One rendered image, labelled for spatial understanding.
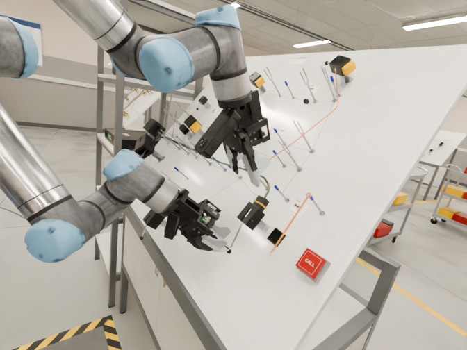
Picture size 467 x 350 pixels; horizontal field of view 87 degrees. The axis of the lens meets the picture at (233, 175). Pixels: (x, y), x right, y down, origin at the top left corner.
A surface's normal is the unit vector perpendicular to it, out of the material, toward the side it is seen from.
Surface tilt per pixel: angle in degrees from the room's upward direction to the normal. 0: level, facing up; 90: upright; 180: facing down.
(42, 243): 90
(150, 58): 118
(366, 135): 53
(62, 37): 90
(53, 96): 90
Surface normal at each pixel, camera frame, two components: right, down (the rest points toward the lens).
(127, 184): 0.08, 0.43
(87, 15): 0.19, 0.82
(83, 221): 0.89, -0.41
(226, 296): -0.54, -0.54
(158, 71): -0.65, 0.54
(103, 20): 0.47, 0.64
